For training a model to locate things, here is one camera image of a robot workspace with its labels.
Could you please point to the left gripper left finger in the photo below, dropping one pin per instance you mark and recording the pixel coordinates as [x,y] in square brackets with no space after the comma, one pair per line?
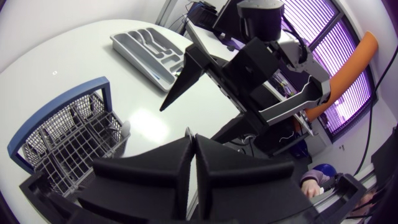
[149,177]

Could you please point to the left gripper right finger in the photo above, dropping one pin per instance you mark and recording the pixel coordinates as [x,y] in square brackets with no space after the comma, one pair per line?
[242,183]

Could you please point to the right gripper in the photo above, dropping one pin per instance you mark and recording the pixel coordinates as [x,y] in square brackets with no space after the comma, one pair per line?
[248,67]

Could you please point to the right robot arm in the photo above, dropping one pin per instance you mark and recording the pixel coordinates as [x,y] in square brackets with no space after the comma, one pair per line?
[300,59]

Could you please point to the grey cutlery tray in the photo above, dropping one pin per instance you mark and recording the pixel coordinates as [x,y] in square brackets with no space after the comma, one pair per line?
[149,53]

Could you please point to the grey cutlery basket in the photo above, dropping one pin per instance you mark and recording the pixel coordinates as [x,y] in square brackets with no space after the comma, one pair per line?
[66,137]

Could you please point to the person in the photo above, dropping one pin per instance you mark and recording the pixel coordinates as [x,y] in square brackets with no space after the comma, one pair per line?
[311,186]

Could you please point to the dark screen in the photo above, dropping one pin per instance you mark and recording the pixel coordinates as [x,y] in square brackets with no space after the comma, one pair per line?
[228,17]

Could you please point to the orange foam tube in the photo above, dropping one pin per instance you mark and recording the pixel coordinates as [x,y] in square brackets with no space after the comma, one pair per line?
[351,71]

